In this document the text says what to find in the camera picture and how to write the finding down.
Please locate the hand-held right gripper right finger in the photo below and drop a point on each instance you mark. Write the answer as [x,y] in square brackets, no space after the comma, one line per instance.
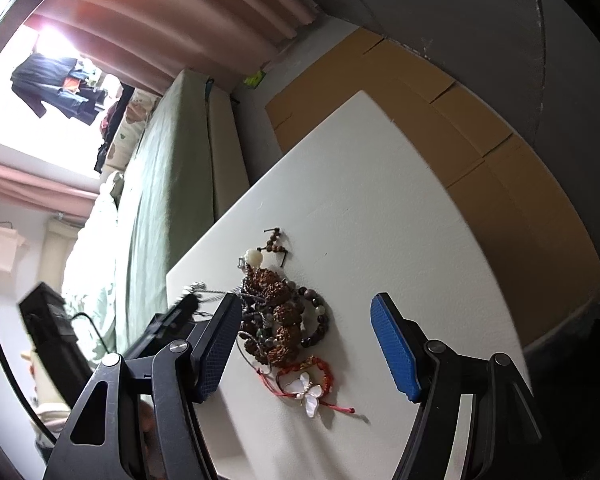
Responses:
[395,350]

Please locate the light green duvet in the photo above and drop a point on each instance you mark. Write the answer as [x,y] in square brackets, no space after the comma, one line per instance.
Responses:
[92,270]

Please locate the pale pink cloth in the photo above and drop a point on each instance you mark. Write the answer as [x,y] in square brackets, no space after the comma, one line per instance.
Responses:
[0,245]

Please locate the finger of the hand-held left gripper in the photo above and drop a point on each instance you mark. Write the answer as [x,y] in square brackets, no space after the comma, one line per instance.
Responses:
[165,327]

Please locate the red and dark clothes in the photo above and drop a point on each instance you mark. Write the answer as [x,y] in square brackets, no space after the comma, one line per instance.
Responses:
[111,120]

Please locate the hanging dark clothes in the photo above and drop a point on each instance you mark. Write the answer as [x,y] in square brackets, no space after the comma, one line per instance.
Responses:
[45,80]

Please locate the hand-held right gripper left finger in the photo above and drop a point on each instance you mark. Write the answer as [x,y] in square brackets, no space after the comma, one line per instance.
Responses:
[215,360]

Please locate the green bed sheet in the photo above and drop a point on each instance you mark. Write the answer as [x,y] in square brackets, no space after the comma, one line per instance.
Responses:
[170,185]

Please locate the cream tall unit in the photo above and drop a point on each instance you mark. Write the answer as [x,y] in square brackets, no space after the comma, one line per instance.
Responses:
[62,255]

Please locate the brown cardboard floor sheets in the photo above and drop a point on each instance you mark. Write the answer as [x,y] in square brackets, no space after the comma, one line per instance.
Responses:
[530,200]

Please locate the wide pink curtain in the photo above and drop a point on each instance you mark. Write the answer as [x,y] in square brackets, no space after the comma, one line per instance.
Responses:
[180,20]

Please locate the yellow-green small item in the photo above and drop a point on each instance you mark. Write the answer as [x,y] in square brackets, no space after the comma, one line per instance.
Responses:
[255,79]

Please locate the white mattress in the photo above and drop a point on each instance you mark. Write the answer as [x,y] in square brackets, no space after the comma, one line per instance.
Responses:
[227,150]

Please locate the narrow pink curtain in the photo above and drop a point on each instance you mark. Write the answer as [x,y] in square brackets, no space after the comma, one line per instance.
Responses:
[30,185]

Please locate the patterned pillow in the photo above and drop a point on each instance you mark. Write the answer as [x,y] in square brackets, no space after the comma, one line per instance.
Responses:
[130,130]

